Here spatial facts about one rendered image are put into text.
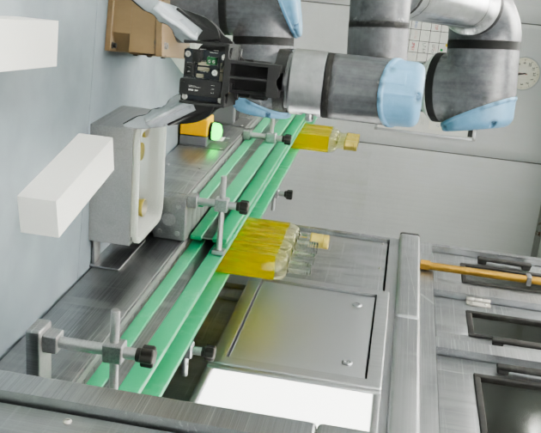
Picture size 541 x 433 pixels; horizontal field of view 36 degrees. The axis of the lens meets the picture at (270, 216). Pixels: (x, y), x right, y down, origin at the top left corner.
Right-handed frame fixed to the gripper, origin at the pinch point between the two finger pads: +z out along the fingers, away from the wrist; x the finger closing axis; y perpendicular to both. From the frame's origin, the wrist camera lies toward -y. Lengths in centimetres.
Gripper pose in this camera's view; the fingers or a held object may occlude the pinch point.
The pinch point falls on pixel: (128, 62)
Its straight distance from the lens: 104.8
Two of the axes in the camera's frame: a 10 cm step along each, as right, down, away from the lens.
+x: -1.0, 9.7, 2.1
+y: -1.6, 1.9, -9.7
